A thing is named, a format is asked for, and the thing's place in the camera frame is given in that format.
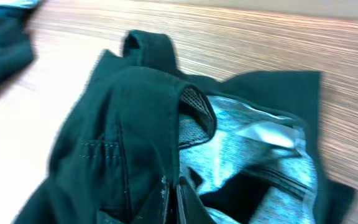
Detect black garment in pile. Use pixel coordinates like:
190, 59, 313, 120
0, 6, 34, 83

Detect light blue denim jeans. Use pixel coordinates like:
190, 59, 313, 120
0, 0, 42, 9

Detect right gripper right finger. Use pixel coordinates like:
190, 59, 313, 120
176, 177, 215, 224

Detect black shorts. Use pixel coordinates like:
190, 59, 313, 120
16, 30, 356, 224

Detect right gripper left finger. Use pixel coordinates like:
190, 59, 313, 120
131, 177, 170, 224

